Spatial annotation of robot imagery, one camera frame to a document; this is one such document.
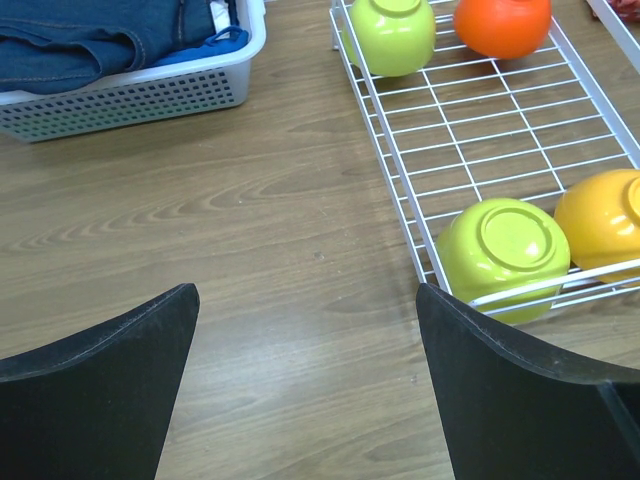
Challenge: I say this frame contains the white plastic laundry basket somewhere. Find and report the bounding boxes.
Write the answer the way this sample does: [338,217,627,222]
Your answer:
[1,1,266,143]

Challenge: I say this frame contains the red white folded towel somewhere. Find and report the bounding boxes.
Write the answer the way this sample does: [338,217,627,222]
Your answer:
[605,0,640,23]

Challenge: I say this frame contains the white cloth in basket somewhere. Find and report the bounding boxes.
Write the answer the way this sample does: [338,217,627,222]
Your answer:
[209,0,234,33]

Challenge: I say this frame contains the blue cloth in basket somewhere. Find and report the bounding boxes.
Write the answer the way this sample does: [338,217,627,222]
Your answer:
[152,25,249,67]

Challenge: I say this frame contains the white wire dish rack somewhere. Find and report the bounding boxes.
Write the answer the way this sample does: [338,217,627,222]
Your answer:
[330,1,639,323]

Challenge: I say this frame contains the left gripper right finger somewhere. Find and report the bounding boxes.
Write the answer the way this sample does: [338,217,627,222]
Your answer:
[416,283,639,479]

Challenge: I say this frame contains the lime green bowl front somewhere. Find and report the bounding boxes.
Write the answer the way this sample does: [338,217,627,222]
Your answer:
[435,198,571,303]

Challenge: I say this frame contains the orange bowl rear right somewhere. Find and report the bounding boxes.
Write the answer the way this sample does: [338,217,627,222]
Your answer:
[453,0,552,60]

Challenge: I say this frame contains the dark blue jeans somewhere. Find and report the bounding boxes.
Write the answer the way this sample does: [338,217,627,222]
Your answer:
[1,0,216,95]

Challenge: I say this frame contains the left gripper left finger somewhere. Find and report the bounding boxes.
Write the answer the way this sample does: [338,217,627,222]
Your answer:
[1,283,200,479]

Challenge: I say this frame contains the yellow orange bowl front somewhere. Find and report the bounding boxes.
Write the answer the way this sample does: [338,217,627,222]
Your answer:
[554,169,639,271]

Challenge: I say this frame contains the lime green bowl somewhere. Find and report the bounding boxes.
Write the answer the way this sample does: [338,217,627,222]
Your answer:
[435,198,571,303]
[349,0,436,77]

